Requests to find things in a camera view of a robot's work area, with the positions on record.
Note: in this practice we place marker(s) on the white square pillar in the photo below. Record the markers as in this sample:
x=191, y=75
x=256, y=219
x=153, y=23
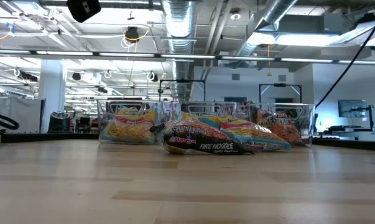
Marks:
x=52, y=93

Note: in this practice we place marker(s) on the yellow hanging pendant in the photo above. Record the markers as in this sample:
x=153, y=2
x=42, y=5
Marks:
x=269, y=73

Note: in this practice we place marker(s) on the grey partition screen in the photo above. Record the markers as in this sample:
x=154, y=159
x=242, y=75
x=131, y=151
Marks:
x=22, y=109

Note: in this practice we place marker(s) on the dark computer monitor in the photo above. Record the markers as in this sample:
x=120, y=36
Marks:
x=350, y=108

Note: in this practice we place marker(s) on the blue beef ramen pack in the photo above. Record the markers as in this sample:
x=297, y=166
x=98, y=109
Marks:
x=131, y=130
x=258, y=137

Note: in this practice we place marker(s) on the black metal frame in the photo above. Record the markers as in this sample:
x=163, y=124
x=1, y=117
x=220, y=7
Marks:
x=280, y=84

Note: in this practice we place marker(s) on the black ceiling camera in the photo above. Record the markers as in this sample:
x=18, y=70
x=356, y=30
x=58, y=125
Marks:
x=132, y=33

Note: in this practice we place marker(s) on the yellow chicken ramen pack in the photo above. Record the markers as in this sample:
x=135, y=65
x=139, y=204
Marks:
x=199, y=115

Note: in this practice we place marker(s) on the silver ribbed ventilation duct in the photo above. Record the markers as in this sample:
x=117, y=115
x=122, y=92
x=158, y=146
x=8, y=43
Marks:
x=179, y=18

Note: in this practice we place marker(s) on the long LED light bar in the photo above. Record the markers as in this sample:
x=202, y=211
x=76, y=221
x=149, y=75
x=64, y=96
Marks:
x=187, y=56

